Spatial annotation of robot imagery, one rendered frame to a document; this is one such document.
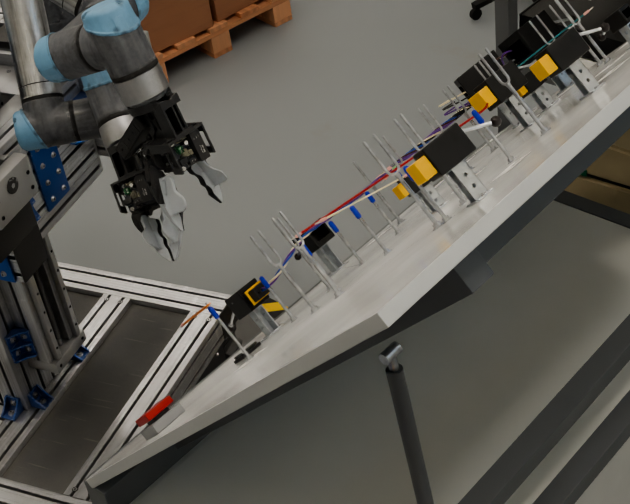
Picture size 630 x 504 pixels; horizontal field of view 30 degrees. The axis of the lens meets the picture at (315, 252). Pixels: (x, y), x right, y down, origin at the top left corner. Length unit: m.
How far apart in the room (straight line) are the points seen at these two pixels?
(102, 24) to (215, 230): 2.22
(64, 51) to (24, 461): 1.46
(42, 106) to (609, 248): 1.14
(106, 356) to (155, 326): 0.16
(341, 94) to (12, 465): 2.10
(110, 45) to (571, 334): 1.02
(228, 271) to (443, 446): 1.80
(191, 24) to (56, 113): 2.65
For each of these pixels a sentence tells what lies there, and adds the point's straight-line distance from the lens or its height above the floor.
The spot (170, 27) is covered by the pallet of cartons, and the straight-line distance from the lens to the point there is 4.72.
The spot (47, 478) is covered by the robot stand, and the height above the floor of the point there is 0.21.
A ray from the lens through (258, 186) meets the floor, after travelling 4.08.
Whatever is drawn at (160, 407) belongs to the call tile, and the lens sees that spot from 1.77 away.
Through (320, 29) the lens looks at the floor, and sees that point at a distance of 4.97.
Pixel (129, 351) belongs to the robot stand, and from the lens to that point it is 3.23.
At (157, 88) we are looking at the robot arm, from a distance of 1.78.
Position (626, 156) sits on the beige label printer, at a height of 0.83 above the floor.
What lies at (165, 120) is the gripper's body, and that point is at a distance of 1.77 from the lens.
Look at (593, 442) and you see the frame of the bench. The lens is 2.07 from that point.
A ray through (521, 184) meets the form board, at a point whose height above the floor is 1.60.
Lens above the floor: 2.35
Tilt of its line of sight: 39 degrees down
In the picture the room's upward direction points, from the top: 9 degrees counter-clockwise
